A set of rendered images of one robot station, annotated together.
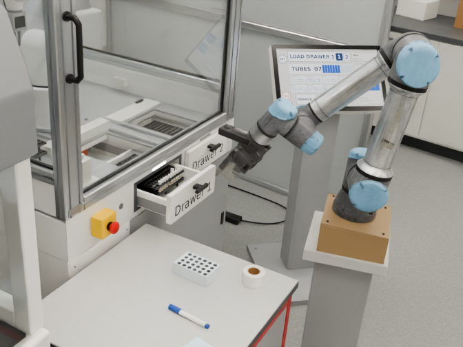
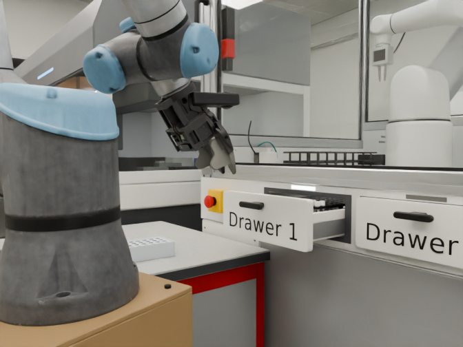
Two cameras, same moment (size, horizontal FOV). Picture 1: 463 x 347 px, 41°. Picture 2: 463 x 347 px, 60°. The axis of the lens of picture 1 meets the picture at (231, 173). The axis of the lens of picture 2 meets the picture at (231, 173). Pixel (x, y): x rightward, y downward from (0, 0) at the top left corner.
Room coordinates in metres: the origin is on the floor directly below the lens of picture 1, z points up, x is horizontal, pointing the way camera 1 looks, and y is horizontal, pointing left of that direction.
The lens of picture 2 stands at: (2.22, -0.75, 1.02)
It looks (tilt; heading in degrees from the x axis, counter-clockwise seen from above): 3 degrees down; 115
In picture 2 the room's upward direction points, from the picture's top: straight up
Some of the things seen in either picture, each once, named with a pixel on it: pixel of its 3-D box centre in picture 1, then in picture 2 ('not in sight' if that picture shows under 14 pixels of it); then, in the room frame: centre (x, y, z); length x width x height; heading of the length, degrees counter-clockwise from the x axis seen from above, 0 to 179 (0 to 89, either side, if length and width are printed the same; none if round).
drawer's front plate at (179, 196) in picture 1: (191, 193); (262, 217); (1.88, 0.13, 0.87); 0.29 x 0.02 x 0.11; 153
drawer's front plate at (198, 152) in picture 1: (206, 152); (422, 230); (2.22, 0.11, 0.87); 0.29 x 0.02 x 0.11; 153
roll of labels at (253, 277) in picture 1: (253, 276); not in sight; (1.56, -0.09, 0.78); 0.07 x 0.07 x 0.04
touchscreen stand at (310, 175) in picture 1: (312, 188); not in sight; (2.68, -0.40, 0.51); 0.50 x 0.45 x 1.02; 14
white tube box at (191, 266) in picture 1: (196, 268); (145, 248); (1.58, 0.08, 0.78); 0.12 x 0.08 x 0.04; 61
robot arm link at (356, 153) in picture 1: (364, 169); (57, 145); (1.86, -0.44, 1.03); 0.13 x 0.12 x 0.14; 176
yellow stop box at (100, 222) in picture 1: (104, 224); (218, 200); (1.64, 0.38, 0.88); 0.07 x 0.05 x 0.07; 153
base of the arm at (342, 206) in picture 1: (356, 198); (67, 251); (1.87, -0.43, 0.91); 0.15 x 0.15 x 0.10
